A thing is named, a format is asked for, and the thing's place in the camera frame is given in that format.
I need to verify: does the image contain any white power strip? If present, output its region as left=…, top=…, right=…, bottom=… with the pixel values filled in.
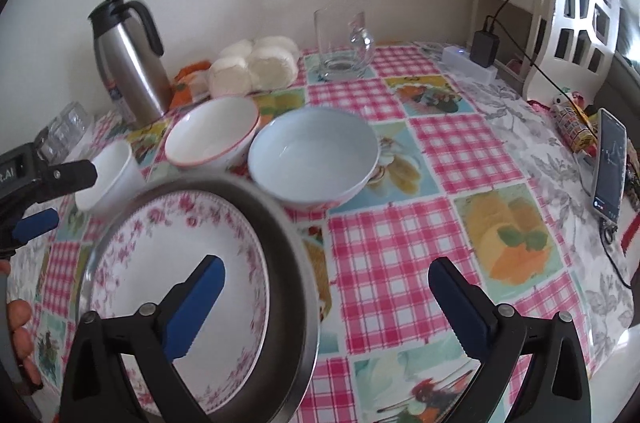
left=442, top=46, right=498, bottom=84

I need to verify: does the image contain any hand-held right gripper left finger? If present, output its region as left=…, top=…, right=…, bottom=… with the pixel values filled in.
left=59, top=254, right=226, bottom=423

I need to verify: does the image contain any orange snack packet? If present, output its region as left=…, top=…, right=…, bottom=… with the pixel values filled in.
left=172, top=60, right=213, bottom=106

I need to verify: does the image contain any patterned snack box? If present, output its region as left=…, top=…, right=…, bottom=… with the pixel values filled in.
left=552, top=96, right=598, bottom=154

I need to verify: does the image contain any clear drinking glass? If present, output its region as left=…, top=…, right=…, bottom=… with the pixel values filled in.
left=35, top=123, right=68, bottom=160
left=50, top=100, right=96, bottom=144

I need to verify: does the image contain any person's left hand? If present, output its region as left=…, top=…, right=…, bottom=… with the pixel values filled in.
left=7, top=299, right=43, bottom=387

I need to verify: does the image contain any pale blue strawberry print bowl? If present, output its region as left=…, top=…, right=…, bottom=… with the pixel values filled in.
left=247, top=106, right=381, bottom=211

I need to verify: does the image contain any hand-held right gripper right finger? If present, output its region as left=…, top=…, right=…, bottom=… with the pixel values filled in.
left=429, top=257, right=593, bottom=423

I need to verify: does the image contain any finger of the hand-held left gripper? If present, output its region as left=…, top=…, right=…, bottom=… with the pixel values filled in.
left=35, top=159, right=98, bottom=204
left=10, top=208, right=61, bottom=250

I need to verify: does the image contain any red rimmed strawberry print bowl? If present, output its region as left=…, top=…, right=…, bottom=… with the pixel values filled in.
left=164, top=96, right=261, bottom=169

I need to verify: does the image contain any round pink floral plate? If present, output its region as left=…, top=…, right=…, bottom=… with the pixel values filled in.
left=87, top=190, right=271, bottom=416

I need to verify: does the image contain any pink checked printed tablecloth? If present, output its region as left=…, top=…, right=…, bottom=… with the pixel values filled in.
left=10, top=43, right=636, bottom=423

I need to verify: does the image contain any smartphone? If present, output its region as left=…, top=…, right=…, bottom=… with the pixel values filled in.
left=590, top=108, right=628, bottom=224

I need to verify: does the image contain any white square bowl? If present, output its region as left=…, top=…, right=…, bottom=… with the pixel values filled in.
left=75, top=139, right=146, bottom=211

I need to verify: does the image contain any clear glass mug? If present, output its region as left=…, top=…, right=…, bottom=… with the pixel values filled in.
left=314, top=8, right=377, bottom=81

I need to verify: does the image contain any black charger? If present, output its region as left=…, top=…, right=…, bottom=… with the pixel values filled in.
left=472, top=16, right=501, bottom=69

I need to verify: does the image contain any stainless steel thermos jug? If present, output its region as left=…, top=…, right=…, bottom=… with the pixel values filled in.
left=88, top=0, right=173, bottom=129

